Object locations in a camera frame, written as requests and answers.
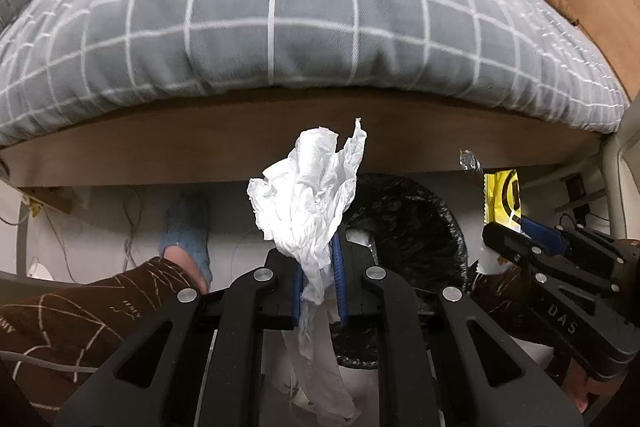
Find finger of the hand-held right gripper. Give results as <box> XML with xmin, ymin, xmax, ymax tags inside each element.
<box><xmin>481</xmin><ymin>222</ymin><xmax>558</xmax><ymax>290</ymax></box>
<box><xmin>519</xmin><ymin>217</ymin><xmax>640</xmax><ymax>268</ymax></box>

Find white furniture frame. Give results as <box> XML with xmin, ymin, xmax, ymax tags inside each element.
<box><xmin>597</xmin><ymin>97</ymin><xmax>640</xmax><ymax>238</ymax></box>

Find white tissue paper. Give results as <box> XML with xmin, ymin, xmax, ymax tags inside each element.
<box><xmin>246</xmin><ymin>117</ymin><xmax>368</xmax><ymax>425</ymax></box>

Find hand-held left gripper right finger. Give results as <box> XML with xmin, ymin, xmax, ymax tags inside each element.
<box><xmin>330</xmin><ymin>234</ymin><xmax>585</xmax><ymax>427</ymax></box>

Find white round object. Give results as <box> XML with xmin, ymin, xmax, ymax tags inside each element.
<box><xmin>25</xmin><ymin>259</ymin><xmax>56</xmax><ymax>280</ymax></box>

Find person's right hand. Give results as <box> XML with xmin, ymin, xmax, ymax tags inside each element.
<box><xmin>562</xmin><ymin>357</ymin><xmax>608</xmax><ymax>413</ymax></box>

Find thin grey floor cable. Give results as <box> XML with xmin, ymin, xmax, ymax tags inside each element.
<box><xmin>122</xmin><ymin>189</ymin><xmax>146</xmax><ymax>268</ymax></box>

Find person's left leg brown pants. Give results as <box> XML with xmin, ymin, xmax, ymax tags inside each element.
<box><xmin>0</xmin><ymin>257</ymin><xmax>211</xmax><ymax>427</ymax></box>

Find grey checked bed sheet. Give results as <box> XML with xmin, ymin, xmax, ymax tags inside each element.
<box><xmin>0</xmin><ymin>0</ymin><xmax>632</xmax><ymax>148</ymax></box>

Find wooden bed frame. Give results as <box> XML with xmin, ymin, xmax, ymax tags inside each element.
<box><xmin>0</xmin><ymin>87</ymin><xmax>601</xmax><ymax>188</ymax></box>

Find trash can with black liner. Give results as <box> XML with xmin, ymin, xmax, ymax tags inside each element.
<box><xmin>332</xmin><ymin>173</ymin><xmax>468</xmax><ymax>370</ymax></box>

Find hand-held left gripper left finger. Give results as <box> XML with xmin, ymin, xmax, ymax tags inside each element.
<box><xmin>54</xmin><ymin>247</ymin><xmax>306</xmax><ymax>427</ymax></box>

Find yellow foil snack wrapper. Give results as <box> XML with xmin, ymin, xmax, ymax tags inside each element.
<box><xmin>457</xmin><ymin>148</ymin><xmax>523</xmax><ymax>277</ymax></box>

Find blue knitted slipper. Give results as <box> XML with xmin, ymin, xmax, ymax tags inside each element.
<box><xmin>159</xmin><ymin>192</ymin><xmax>213</xmax><ymax>293</ymax></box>

